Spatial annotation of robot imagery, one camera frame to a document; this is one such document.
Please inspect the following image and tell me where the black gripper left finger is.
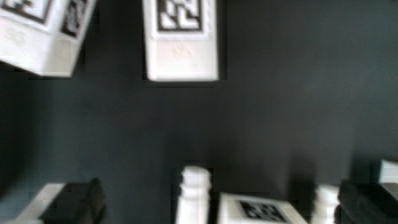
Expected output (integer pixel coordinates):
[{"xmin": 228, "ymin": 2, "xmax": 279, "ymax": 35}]
[{"xmin": 14, "ymin": 178, "xmax": 109, "ymax": 224}]

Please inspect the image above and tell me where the white tagged leg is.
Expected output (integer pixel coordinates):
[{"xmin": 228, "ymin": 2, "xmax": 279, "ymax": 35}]
[
  {"xmin": 311, "ymin": 184, "xmax": 340, "ymax": 224},
  {"xmin": 217, "ymin": 193, "xmax": 308, "ymax": 224}
]

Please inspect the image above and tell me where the white chair leg with tag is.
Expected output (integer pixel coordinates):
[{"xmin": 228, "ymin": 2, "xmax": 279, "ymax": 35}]
[{"xmin": 176, "ymin": 166, "xmax": 212, "ymax": 224}]

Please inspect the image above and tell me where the white tagged leg centre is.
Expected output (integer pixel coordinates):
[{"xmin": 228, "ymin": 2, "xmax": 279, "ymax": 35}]
[{"xmin": 217, "ymin": 193, "xmax": 308, "ymax": 224}]

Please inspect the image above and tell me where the white chair leg block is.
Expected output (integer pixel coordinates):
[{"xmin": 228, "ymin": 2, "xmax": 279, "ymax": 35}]
[{"xmin": 142, "ymin": 0, "xmax": 219, "ymax": 82}]

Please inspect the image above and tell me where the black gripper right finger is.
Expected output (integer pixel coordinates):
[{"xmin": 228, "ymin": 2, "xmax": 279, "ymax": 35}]
[{"xmin": 338, "ymin": 181, "xmax": 398, "ymax": 224}]

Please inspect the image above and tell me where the white chair back frame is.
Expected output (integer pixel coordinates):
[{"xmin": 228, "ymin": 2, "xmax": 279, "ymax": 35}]
[{"xmin": 0, "ymin": 0, "xmax": 98, "ymax": 77}]

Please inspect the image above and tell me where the white tagged leg right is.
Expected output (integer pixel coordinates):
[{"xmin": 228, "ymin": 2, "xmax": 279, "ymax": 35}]
[{"xmin": 311, "ymin": 184, "xmax": 340, "ymax": 224}]

